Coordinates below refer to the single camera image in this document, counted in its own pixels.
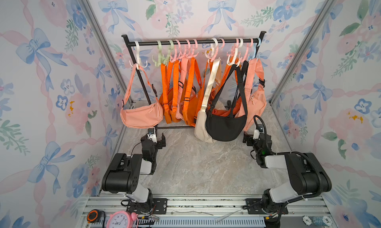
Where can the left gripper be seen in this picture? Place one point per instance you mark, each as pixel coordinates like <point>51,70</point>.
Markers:
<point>160,141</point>

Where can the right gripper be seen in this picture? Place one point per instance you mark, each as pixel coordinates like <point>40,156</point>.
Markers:
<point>248,139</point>

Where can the pink bag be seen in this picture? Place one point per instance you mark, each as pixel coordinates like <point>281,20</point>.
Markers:
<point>142,117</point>
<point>256,101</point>

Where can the black crossbody bag front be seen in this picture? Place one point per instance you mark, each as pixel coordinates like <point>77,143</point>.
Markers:
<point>228,128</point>

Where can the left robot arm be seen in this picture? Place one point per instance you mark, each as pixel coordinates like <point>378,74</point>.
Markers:
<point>123,174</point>

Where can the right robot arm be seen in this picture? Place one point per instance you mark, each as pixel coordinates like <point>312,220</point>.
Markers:
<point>306,177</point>

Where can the beige crossbody bag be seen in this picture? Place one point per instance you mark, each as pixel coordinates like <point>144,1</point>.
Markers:
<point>200,127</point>

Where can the white hook far left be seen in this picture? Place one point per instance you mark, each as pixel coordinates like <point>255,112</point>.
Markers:
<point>135,57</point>

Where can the orange bags left cluster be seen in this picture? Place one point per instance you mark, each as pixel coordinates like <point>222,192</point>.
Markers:
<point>182,91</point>

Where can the pink alarm clock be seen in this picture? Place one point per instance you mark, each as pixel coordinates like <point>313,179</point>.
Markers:
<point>123,219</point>

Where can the orange black tape measure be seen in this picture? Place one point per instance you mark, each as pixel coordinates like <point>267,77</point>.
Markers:
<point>95,216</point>

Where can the black clothes rack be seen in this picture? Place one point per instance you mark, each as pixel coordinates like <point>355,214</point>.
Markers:
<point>130,44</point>

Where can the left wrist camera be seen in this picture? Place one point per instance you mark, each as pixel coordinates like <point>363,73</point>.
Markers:
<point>151,134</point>

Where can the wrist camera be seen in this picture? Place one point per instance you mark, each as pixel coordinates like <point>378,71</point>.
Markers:
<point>258,131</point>
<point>151,134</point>

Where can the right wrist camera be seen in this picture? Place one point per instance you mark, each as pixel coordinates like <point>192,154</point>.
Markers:
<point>258,131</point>

